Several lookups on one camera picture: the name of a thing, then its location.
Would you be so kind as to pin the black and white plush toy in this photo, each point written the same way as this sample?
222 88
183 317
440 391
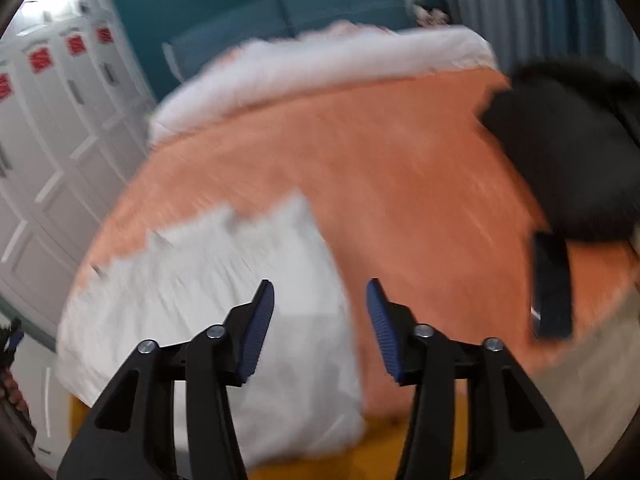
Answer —
431 15

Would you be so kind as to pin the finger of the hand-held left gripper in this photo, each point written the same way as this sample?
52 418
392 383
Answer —
12 340

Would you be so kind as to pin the white quilted zip jacket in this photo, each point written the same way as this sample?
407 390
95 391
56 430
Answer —
200 285

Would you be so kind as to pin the orange fleece blanket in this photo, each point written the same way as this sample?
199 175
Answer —
410 175

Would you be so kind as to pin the black phone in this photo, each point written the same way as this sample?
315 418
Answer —
552 285

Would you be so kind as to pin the red wardrobe sticker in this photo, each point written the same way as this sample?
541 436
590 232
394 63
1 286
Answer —
104 35
40 59
2 86
76 44

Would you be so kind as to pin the white panelled wardrobe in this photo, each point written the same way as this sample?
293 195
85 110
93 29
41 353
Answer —
60 160

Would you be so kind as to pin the blue padded headboard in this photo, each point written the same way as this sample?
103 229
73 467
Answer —
325 12

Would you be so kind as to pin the white duvet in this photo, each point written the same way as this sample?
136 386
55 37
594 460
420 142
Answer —
325 70

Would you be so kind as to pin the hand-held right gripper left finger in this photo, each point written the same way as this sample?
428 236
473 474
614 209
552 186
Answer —
257 326

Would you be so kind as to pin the white door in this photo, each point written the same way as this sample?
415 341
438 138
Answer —
47 400

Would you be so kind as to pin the grey blue curtain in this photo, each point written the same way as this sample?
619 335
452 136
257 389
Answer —
525 0

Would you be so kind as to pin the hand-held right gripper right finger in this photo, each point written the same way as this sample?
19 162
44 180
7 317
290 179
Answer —
385 331

